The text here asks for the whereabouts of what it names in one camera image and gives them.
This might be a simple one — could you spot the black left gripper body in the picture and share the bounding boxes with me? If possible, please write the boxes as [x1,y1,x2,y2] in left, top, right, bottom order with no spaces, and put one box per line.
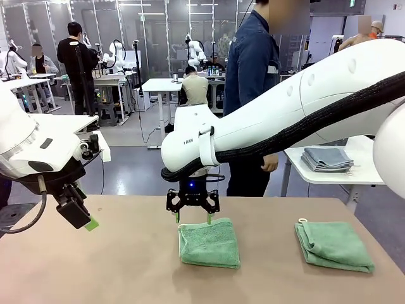
[14,160,87,200]

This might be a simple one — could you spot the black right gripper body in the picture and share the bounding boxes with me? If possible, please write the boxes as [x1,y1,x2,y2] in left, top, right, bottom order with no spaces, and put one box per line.
[178,172,210,205]

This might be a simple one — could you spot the green terry towel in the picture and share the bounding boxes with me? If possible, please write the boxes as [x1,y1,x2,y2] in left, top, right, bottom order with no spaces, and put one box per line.
[177,217,242,270]

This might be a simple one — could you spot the green towel with white loop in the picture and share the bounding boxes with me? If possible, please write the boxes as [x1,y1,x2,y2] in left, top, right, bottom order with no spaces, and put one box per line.
[294,217,376,274]

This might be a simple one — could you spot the person's right hand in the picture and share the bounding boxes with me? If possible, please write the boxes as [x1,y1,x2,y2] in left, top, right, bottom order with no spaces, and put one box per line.
[259,153,280,173]

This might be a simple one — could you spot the white work table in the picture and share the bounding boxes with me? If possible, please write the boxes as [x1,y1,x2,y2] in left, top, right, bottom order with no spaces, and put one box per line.
[31,113,101,136]

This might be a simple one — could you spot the seated person beige shirt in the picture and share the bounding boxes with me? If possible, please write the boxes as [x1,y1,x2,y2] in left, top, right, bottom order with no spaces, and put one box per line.
[179,66,209,108]

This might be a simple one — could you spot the black tripod stand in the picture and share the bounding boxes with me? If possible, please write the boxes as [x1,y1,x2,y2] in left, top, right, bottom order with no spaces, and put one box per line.
[72,44,95,117]
[132,39,145,111]

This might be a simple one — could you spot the white lab workbench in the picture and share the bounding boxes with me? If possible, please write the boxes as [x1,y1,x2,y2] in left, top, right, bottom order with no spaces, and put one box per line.
[91,71,134,123]
[0,73,61,113]

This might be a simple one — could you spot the seated person grey jacket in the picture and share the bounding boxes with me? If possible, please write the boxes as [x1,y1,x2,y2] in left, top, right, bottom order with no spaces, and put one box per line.
[28,44,60,75]

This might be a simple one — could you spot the standing person in black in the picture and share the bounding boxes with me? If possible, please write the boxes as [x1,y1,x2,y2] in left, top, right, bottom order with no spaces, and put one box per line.
[56,21,96,117]

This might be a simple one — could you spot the seated person dark clothes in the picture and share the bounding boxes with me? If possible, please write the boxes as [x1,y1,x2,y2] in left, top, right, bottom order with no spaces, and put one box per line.
[207,55,227,72]

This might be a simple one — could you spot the person in blue denim jacket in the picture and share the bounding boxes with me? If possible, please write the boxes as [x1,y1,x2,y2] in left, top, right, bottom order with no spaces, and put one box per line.
[223,0,313,198]

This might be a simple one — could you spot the black stand with white head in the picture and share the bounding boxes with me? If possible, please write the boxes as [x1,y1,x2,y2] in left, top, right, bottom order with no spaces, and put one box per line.
[331,34,345,53]

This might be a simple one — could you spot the bare mannequin black trousers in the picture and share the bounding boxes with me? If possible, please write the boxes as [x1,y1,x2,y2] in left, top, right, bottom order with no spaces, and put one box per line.
[337,15,375,53]

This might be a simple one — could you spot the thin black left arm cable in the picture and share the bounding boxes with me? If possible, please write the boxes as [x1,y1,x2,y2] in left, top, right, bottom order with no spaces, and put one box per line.
[0,175,49,234]

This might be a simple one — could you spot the black hanging table cable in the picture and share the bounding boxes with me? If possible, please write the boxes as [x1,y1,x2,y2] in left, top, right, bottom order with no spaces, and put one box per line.
[99,156,106,194]

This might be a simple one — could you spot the white cable strap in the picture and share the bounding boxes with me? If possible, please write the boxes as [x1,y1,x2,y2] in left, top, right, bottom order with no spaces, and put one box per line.
[197,125,222,167]

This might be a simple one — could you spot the left wrist camera white plate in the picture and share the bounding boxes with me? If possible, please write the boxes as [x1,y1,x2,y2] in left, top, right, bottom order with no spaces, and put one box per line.
[78,130,112,163]

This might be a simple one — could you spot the white pedestal cabinet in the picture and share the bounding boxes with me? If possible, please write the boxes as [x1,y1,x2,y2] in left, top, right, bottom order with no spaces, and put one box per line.
[134,87,151,111]

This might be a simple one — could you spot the black braided right arm hose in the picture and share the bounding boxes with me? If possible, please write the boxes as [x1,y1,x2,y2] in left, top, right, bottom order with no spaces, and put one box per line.
[160,70,405,184]

